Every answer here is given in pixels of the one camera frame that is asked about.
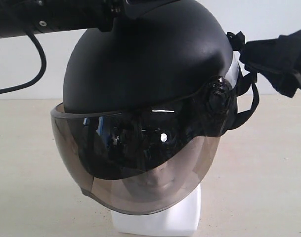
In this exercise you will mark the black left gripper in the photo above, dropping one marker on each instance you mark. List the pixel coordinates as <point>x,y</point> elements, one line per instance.
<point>131,9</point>

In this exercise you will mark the black helmet with visor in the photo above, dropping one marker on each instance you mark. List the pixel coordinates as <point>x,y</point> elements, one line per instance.
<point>165,85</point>

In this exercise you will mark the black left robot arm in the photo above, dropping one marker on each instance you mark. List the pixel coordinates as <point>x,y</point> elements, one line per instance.
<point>19,17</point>

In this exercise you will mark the white mannequin head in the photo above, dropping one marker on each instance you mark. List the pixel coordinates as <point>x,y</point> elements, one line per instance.
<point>163,202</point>

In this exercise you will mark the black-sleeved right robot arm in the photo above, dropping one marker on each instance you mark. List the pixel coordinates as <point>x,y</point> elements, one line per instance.
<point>278,60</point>

